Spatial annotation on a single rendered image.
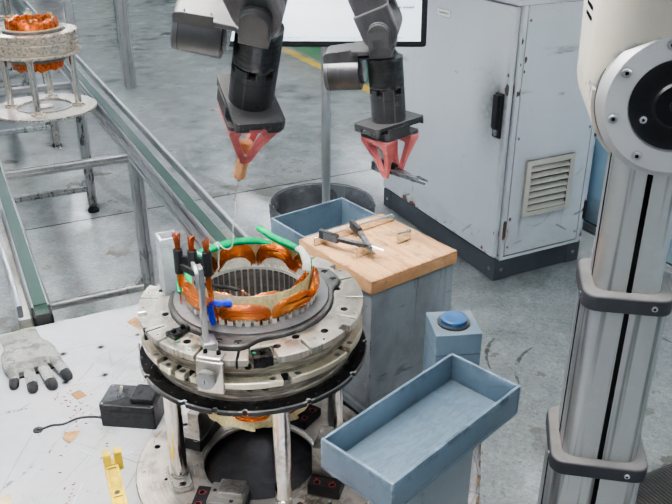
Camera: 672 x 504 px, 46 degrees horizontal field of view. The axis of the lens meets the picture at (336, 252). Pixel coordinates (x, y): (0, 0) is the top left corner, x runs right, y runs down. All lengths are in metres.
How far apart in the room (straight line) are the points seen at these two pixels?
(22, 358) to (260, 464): 0.55
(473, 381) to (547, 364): 1.98
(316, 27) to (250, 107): 1.11
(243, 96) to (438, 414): 0.47
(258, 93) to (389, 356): 0.56
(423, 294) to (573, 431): 0.36
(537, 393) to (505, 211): 0.89
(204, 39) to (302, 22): 1.14
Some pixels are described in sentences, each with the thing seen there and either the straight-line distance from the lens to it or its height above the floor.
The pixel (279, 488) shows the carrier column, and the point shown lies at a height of 0.86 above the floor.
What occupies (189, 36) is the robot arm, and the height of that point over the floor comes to 1.48.
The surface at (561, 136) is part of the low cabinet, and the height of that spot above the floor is 0.63.
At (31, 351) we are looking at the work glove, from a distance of 1.66.
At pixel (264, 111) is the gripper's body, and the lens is 1.00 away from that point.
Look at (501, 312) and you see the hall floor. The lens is 3.33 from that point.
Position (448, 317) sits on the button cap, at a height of 1.04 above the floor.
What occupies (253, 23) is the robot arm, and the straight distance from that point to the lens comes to 0.88.
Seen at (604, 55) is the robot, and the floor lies 1.47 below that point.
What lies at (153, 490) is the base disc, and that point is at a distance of 1.28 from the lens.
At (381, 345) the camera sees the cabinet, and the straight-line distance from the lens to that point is 1.33.
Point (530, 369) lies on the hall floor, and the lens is 3.00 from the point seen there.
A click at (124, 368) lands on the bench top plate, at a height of 0.78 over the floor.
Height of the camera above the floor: 1.65
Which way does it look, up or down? 26 degrees down
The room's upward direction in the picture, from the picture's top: straight up
